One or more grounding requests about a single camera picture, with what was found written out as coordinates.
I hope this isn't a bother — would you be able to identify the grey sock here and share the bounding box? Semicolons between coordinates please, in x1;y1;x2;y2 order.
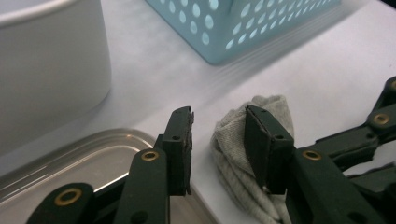
210;94;295;224

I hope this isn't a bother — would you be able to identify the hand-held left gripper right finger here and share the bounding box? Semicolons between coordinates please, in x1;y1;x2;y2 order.
244;105;387;224

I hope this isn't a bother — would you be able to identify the translucent grey box lid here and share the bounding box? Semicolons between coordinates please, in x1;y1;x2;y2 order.
0;128;219;224

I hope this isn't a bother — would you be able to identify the white divided storage box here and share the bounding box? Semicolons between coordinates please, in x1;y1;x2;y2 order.
0;0;112;157

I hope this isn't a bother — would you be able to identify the light blue plastic basket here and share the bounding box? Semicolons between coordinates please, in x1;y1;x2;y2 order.
145;0;342;66

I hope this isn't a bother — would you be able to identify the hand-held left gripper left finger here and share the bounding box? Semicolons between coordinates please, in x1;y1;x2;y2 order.
113;105;195;224

